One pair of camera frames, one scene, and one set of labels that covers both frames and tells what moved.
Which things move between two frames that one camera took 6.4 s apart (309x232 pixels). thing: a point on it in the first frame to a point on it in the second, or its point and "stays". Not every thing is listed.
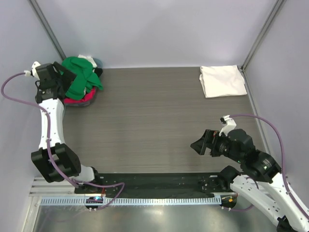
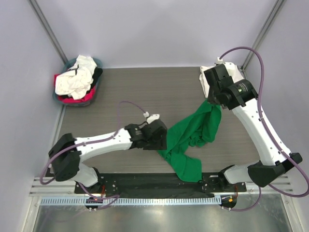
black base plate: (163, 184) stays
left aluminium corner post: (48, 29) stays
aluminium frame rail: (41, 187) stays
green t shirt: (84, 80) to (197, 128)
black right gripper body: (223, 148) to (213, 97)
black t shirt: (98, 71) stays
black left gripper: (69, 76) to (161, 144)
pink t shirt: (89, 96) stays
